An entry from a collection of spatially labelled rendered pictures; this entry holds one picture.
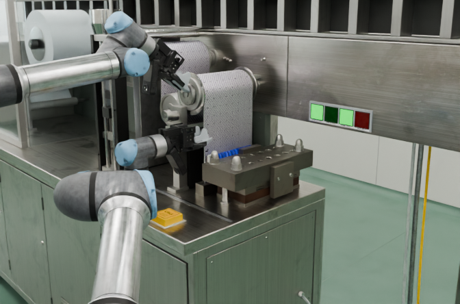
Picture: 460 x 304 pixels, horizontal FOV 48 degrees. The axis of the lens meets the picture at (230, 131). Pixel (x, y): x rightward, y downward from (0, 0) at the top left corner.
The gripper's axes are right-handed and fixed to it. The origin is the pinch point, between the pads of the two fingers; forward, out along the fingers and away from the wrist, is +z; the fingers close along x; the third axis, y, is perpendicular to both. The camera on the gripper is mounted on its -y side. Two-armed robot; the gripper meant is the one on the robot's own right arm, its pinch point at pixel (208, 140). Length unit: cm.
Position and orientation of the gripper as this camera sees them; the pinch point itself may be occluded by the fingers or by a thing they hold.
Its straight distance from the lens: 177.7
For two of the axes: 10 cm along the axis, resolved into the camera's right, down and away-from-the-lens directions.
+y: 0.0, -9.7, -2.4
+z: 7.2, -1.6, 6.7
